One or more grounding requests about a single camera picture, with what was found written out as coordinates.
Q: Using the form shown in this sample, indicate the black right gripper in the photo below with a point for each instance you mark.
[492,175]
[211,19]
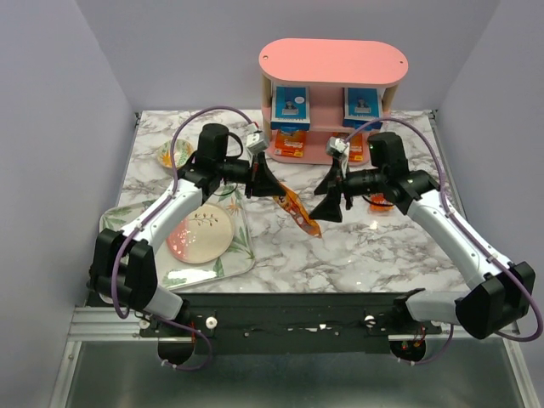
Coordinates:
[329,208]

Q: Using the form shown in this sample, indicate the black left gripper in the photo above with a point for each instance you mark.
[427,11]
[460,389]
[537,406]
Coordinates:
[262,181]

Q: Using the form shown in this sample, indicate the orange razor bag front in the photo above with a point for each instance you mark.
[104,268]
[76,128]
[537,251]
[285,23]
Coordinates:
[292,205]

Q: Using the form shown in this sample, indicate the orange razor bag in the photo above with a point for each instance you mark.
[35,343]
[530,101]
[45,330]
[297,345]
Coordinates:
[292,205]
[378,203]

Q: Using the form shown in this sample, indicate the orange Gillette box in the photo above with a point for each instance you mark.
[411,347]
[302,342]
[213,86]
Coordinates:
[356,149]
[290,143]

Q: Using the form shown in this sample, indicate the blue Harrys razor box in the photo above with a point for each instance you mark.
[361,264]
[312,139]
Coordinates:
[290,108]

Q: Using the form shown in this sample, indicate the white Harrys razor box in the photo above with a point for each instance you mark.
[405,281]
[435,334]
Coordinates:
[361,105]

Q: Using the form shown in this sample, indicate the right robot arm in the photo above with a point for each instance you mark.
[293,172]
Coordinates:
[499,290]

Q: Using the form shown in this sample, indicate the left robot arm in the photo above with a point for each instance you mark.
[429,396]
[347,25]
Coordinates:
[124,267]

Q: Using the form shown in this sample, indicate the pink three-tier shelf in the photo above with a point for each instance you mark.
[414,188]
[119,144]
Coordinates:
[327,67]

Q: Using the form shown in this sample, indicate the floral serving tray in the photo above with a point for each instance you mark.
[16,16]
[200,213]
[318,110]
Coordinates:
[238,258]

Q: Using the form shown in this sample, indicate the pink cream round plate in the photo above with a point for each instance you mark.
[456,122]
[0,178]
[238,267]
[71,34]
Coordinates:
[202,236]

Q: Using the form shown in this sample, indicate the small floral bowl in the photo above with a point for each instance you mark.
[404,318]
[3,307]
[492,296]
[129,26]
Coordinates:
[182,150]

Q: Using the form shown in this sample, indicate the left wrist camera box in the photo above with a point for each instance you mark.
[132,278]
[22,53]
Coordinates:
[256,140]

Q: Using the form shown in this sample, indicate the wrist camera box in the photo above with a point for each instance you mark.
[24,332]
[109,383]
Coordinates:
[338,150]
[256,140]

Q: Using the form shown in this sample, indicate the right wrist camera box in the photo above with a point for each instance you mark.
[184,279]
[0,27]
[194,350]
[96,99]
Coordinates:
[338,150]

